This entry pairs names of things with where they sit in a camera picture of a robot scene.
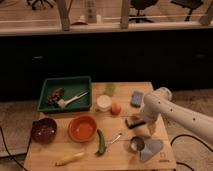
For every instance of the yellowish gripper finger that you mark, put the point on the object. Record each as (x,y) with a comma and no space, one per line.
(152,128)

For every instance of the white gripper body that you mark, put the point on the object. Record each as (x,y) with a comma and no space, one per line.
(149,115)

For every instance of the black and tan eraser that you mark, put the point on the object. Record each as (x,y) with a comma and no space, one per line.
(134,121)

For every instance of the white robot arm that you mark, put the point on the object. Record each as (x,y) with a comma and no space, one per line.
(159,102)

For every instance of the small metal cup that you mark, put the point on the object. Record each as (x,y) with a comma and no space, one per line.
(136,144)

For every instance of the light green translucent cup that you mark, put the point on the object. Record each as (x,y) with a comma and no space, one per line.
(109,89)

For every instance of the white paper cup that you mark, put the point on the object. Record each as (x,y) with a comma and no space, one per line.
(104,103)

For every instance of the blue sponge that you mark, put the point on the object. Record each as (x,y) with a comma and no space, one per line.
(136,99)

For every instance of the grey-blue cloth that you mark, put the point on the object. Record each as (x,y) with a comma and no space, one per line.
(150,148)

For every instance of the metal spoon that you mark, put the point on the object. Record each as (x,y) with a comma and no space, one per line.
(114,140)

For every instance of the orange fruit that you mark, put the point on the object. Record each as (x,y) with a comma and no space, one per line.
(115,108)

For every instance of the orange bowl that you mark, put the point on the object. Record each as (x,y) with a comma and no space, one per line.
(82,129)

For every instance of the white scrub brush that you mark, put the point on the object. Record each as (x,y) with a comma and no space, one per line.
(63,103)

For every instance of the green plastic tray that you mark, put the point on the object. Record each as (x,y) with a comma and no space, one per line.
(72,86)

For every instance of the yellow banana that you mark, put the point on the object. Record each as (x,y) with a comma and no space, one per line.
(71,158)

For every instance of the dark red grapes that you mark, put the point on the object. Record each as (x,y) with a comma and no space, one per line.
(55,96)

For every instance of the black office chair centre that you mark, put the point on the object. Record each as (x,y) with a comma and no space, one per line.
(141,5)

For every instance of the black office chair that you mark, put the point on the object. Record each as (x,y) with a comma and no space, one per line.
(190,4)
(141,5)
(43,3)

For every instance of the dark purple bowl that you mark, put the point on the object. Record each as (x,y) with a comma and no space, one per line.
(44,130)

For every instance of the black office chair right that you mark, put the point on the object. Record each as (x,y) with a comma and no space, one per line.
(190,4)

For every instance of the black office chair left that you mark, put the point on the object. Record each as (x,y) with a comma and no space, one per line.
(43,3)

